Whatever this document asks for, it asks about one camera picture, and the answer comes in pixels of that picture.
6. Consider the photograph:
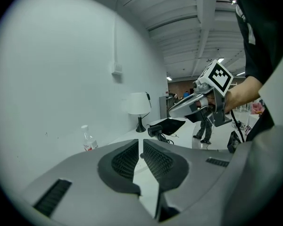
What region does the clear plastic water bottle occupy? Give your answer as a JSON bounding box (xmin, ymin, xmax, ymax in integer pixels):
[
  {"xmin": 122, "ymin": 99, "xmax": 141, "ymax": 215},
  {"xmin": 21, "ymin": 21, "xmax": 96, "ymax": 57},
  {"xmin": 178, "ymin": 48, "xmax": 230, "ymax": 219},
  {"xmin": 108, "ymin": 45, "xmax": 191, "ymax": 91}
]
[{"xmin": 81, "ymin": 125, "xmax": 99, "ymax": 152}]

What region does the black hair dryer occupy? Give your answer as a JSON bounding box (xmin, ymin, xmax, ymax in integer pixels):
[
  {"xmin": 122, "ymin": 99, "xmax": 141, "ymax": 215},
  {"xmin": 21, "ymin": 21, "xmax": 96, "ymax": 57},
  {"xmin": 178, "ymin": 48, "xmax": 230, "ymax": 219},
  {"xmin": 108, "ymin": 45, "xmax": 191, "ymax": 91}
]
[{"xmin": 147, "ymin": 125, "xmax": 180, "ymax": 145}]

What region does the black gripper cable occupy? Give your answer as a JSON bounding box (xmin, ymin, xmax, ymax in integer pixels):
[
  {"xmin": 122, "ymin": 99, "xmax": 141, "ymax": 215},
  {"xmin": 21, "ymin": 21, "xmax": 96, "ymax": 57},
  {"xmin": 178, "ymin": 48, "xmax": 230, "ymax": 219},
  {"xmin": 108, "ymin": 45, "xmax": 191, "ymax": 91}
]
[{"xmin": 229, "ymin": 109, "xmax": 247, "ymax": 143}]

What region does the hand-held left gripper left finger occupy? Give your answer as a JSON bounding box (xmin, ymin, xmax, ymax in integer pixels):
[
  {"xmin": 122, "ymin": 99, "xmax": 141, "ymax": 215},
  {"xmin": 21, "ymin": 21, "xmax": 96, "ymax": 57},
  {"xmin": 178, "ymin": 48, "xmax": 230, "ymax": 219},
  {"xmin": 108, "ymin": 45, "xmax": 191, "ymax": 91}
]
[{"xmin": 15, "ymin": 139, "xmax": 156, "ymax": 226}]

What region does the white wall switch box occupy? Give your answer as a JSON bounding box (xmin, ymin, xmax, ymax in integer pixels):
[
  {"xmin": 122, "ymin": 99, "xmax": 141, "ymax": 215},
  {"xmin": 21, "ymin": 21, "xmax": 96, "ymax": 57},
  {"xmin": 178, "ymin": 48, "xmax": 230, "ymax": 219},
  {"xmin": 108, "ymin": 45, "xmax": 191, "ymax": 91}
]
[{"xmin": 111, "ymin": 62, "xmax": 124, "ymax": 76}]

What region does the person's right forearm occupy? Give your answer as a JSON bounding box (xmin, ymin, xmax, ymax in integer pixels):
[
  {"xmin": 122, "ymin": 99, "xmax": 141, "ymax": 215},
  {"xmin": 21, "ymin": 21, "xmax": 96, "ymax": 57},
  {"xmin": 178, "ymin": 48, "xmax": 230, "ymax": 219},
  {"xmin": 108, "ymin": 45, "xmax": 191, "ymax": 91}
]
[{"xmin": 225, "ymin": 75, "xmax": 264, "ymax": 114}]

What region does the person's right hand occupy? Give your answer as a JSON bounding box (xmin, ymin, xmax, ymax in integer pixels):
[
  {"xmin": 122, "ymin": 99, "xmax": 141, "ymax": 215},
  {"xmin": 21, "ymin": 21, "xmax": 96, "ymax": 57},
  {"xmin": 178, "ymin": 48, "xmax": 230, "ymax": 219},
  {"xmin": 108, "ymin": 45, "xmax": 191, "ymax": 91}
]
[{"xmin": 195, "ymin": 95, "xmax": 216, "ymax": 111}]

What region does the white shade table lamp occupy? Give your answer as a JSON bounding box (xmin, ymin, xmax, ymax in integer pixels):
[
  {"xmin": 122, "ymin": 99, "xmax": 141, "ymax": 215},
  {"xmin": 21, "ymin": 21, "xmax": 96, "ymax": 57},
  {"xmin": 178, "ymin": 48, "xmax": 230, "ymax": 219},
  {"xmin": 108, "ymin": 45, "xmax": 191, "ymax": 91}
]
[{"xmin": 127, "ymin": 92, "xmax": 153, "ymax": 133}]

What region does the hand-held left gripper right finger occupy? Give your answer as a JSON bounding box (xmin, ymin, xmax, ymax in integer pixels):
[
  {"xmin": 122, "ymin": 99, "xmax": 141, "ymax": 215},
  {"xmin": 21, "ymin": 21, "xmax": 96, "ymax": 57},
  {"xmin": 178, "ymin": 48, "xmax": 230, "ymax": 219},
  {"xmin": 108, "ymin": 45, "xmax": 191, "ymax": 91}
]
[{"xmin": 142, "ymin": 139, "xmax": 237, "ymax": 223}]

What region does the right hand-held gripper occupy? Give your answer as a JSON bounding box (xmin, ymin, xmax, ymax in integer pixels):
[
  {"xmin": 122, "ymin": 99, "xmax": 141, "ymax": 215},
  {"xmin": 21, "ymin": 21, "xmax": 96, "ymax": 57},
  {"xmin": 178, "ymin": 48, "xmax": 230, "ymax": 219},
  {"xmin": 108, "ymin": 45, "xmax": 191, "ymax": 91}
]
[{"xmin": 168, "ymin": 59, "xmax": 234, "ymax": 128}]

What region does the white wall conduit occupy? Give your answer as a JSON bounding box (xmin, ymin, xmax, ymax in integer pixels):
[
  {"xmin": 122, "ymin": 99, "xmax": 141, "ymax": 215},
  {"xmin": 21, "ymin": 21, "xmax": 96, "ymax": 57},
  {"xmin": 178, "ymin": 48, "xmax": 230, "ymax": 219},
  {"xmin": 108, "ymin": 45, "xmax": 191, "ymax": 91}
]
[{"xmin": 112, "ymin": 14, "xmax": 120, "ymax": 65}]

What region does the grey metal cabinet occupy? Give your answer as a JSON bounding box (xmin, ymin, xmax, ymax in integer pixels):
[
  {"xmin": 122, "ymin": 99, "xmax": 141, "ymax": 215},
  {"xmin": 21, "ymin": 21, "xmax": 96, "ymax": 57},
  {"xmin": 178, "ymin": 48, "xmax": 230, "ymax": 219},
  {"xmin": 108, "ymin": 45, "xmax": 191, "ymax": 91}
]
[{"xmin": 158, "ymin": 96, "xmax": 175, "ymax": 119}]

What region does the black rectangular box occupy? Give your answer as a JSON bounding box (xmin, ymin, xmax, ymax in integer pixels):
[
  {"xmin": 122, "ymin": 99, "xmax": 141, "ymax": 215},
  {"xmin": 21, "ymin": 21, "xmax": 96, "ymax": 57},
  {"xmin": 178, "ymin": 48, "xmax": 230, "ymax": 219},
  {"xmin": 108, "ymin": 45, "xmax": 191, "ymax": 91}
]
[{"xmin": 227, "ymin": 130, "xmax": 241, "ymax": 153}]

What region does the person's black shirt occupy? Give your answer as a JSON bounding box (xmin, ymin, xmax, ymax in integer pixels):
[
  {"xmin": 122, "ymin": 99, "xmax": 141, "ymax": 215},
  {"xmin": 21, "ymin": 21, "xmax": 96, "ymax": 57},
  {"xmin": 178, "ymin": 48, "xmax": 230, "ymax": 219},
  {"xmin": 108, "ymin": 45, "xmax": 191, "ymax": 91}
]
[{"xmin": 233, "ymin": 0, "xmax": 283, "ymax": 142}]

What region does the pink soft item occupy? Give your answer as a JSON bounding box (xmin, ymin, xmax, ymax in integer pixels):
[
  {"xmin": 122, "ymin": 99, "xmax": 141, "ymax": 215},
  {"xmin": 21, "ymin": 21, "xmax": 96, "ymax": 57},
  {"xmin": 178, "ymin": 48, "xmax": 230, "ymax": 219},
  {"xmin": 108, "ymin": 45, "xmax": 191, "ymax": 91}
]
[{"xmin": 250, "ymin": 102, "xmax": 263, "ymax": 114}]

